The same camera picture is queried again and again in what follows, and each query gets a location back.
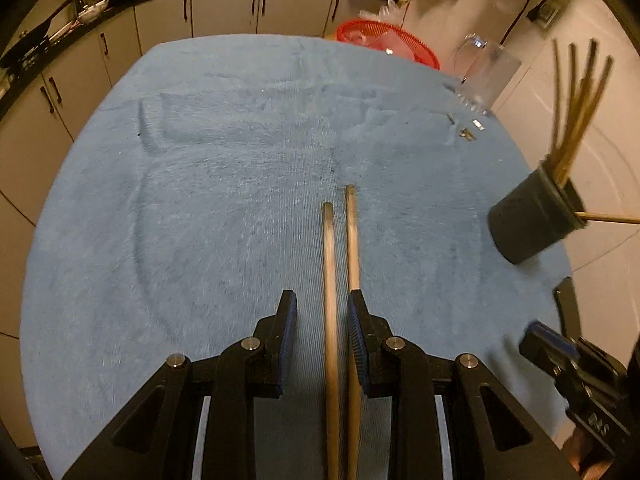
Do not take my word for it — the blue towel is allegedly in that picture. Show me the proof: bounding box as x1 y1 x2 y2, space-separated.
20 34 574 480

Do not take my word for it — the wall outlet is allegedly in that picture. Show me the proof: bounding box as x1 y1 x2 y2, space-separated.
529 0 577 24

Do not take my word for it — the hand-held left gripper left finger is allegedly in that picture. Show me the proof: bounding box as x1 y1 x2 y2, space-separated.
62 289 299 480

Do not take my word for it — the person's right hand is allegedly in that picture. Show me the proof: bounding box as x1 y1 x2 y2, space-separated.
560 430 617 480

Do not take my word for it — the wooden chopstick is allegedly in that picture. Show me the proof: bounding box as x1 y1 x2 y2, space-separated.
551 38 562 155
575 211 640 225
562 44 579 163
320 202 342 480
557 56 614 184
344 185 362 480
562 39 598 173

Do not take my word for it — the black cup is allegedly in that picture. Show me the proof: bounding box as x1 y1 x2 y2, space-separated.
487 160 587 265

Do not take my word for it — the black cable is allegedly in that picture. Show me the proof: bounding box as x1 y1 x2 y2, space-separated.
500 0 542 47

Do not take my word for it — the clear plastic pitcher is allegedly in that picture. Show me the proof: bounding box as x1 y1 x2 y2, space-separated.
452 34 523 117

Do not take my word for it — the black wok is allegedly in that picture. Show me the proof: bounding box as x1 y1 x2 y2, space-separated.
0 14 67 70

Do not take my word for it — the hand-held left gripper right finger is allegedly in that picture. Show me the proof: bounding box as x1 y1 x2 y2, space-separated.
347 289 583 480

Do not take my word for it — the red plastic basket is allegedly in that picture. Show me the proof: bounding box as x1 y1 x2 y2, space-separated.
336 19 442 71

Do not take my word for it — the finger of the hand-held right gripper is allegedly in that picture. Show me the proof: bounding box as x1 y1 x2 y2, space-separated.
518 320 581 377
552 276 584 342

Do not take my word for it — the clear plastic bag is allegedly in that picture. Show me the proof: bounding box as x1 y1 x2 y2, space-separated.
359 0 417 27

